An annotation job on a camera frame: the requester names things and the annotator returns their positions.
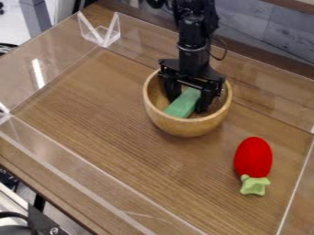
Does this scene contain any red plush strawberry toy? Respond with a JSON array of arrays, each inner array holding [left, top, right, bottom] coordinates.
[[233, 137, 273, 196]]

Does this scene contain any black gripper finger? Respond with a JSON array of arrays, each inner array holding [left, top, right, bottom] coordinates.
[[196, 84, 224, 113], [164, 75, 182, 102]]

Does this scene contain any grey metal post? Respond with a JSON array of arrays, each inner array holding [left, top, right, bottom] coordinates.
[[19, 0, 53, 38]]

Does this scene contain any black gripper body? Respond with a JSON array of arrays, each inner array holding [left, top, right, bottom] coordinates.
[[158, 44, 226, 91]]

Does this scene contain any black clamp with cable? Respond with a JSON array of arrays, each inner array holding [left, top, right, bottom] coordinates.
[[0, 207, 71, 235]]

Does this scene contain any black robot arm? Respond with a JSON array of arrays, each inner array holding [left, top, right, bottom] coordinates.
[[158, 0, 226, 113]]

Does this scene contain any green foam stick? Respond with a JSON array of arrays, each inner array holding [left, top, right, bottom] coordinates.
[[164, 88, 202, 118]]

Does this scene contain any brown wooden bowl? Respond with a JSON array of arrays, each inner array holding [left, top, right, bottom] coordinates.
[[142, 71, 233, 138]]

